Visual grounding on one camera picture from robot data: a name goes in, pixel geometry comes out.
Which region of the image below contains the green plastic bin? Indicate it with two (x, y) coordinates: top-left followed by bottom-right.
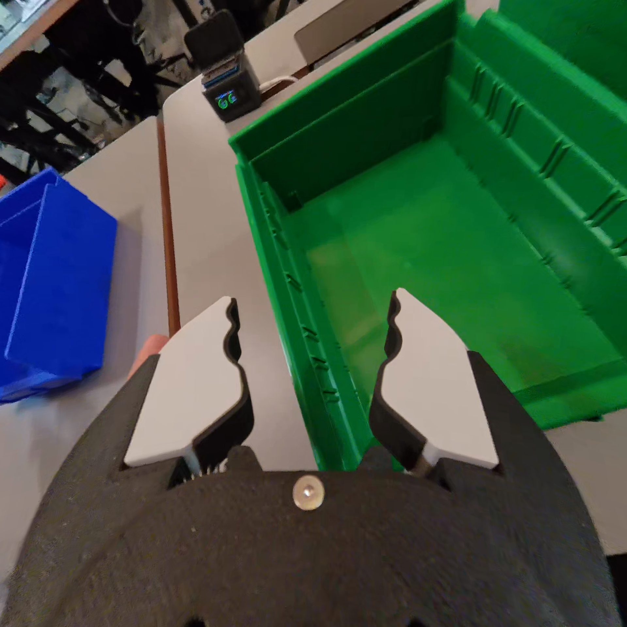
(229, 0), (627, 473)
(499, 0), (627, 113)

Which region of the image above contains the dark flat pad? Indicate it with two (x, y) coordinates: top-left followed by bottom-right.
(294, 0), (422, 58)

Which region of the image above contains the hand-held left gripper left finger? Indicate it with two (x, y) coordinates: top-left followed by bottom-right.
(123, 295), (255, 478)

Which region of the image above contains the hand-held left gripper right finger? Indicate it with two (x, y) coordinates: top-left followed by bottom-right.
(368, 287), (500, 478)

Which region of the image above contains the black battery charger box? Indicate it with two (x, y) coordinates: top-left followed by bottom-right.
(184, 9), (263, 123)

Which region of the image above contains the blue plastic bin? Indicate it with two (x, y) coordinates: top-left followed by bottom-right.
(0, 167), (118, 405)

